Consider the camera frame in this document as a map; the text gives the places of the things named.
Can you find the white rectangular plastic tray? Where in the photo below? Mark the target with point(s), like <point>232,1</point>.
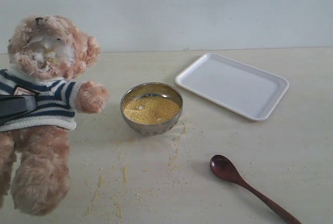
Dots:
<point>243,89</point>

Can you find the tan teddy bear striped sweater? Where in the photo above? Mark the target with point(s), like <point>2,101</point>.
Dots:
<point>46,54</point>

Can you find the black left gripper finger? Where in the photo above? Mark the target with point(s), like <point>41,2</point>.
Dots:
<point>14,106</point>

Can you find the steel bowl of millet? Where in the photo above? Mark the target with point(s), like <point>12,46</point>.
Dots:
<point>151,108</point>

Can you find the dark red wooden spoon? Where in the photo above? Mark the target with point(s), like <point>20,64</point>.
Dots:
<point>224,169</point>

